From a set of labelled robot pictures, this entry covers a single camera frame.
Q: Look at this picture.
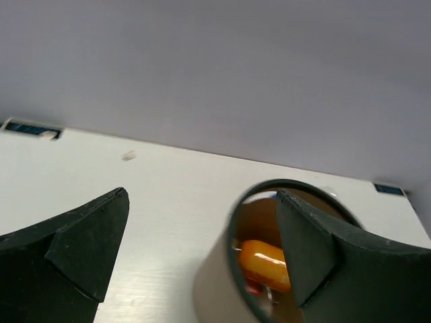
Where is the red label water bottle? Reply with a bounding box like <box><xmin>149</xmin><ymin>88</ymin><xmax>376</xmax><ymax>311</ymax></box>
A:
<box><xmin>246</xmin><ymin>281</ymin><xmax>278</xmax><ymax>308</ymax></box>

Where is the right blue corner marker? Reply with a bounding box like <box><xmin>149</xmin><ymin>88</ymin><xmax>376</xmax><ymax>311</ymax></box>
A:
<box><xmin>373</xmin><ymin>183</ymin><xmax>405</xmax><ymax>196</ymax></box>

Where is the orange juice bottle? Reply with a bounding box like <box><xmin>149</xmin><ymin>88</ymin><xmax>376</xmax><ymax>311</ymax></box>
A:
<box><xmin>238</xmin><ymin>240</ymin><xmax>291</xmax><ymax>293</ymax></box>

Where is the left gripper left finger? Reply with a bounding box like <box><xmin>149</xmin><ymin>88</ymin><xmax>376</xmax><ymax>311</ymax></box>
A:
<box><xmin>1</xmin><ymin>188</ymin><xmax>129</xmax><ymax>322</ymax></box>

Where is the brown bin with black rim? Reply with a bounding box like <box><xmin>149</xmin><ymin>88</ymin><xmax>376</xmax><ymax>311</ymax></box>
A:
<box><xmin>192</xmin><ymin>179</ymin><xmax>361</xmax><ymax>322</ymax></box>

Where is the left blue corner marker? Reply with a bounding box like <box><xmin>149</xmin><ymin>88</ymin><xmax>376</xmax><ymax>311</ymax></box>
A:
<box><xmin>1</xmin><ymin>121</ymin><xmax>63</xmax><ymax>140</ymax></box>

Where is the blue corner marker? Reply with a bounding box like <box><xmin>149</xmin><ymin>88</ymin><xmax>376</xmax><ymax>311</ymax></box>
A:
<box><xmin>1</xmin><ymin>121</ymin><xmax>63</xmax><ymax>140</ymax></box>
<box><xmin>373</xmin><ymin>183</ymin><xmax>405</xmax><ymax>196</ymax></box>

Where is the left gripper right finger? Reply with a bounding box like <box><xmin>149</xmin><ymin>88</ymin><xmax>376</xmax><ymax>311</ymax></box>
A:
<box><xmin>275</xmin><ymin>190</ymin><xmax>430</xmax><ymax>322</ymax></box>

